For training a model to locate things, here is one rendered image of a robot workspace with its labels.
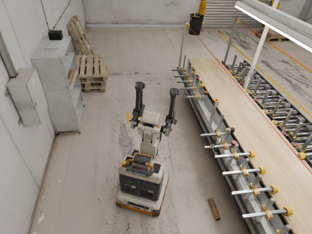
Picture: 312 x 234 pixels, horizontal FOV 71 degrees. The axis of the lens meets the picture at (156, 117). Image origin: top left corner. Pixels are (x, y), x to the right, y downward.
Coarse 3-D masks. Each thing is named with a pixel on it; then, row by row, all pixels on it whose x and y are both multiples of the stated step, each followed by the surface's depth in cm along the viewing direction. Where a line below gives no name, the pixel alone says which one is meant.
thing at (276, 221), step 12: (192, 108) 498; (216, 108) 366; (216, 120) 367; (204, 132) 432; (240, 156) 297; (252, 168) 273; (228, 180) 337; (252, 180) 273; (264, 192) 251; (276, 216) 233; (252, 228) 281; (276, 228) 234
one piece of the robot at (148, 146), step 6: (138, 120) 273; (138, 126) 262; (144, 126) 262; (150, 126) 263; (156, 126) 264; (162, 126) 267; (138, 132) 267; (144, 132) 265; (150, 132) 262; (156, 132) 260; (144, 138) 269; (150, 138) 267; (144, 144) 285; (150, 144) 280; (156, 144) 286; (144, 150) 291; (150, 150) 288; (156, 150) 291
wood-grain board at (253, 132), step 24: (216, 72) 451; (216, 96) 382; (240, 96) 386; (240, 120) 334; (264, 120) 337; (240, 144) 294; (264, 144) 296; (288, 144) 298; (288, 168) 267; (288, 192) 241; (288, 216) 219
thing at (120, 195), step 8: (168, 176) 327; (120, 192) 298; (120, 200) 295; (136, 200) 291; (144, 200) 291; (152, 200) 291; (160, 200) 293; (128, 208) 304; (136, 208) 298; (160, 208) 301
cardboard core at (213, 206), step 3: (210, 198) 320; (210, 201) 317; (213, 201) 317; (210, 204) 315; (213, 204) 313; (213, 207) 310; (216, 207) 312; (213, 210) 308; (216, 210) 306; (213, 213) 306; (216, 213) 303; (216, 216) 300; (219, 216) 300; (216, 219) 304; (219, 219) 303
